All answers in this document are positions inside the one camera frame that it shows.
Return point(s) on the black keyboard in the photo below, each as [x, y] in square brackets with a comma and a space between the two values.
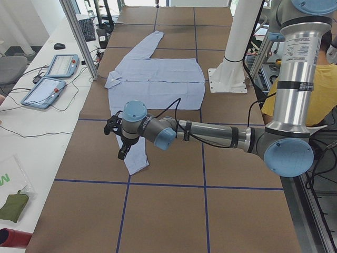
[87, 28]

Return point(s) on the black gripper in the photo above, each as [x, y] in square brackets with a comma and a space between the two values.
[128, 141]

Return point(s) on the far blue teach pendant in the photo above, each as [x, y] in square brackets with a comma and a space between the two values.
[63, 66]

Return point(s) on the blue teach pendant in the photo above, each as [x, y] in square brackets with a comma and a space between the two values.
[44, 93]
[63, 66]

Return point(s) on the green folded cloth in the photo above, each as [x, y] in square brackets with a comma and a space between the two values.
[13, 207]

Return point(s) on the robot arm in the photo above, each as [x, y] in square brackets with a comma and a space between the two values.
[284, 142]

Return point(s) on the white camera stand pedestal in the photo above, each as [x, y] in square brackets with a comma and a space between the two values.
[229, 76]

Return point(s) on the aluminium frame post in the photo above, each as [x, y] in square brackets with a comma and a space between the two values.
[79, 37]

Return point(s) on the red cylinder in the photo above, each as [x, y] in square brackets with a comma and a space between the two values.
[15, 239]

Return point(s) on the light blue striped shirt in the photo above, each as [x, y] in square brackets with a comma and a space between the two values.
[140, 83]

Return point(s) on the near blue teach pendant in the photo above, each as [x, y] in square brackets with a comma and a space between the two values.
[44, 93]

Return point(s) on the black computer mouse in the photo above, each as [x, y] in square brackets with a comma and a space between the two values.
[59, 46]

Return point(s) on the black handheld device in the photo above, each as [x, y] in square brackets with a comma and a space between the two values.
[102, 37]

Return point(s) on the clear plastic bag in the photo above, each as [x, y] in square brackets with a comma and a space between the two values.
[14, 180]

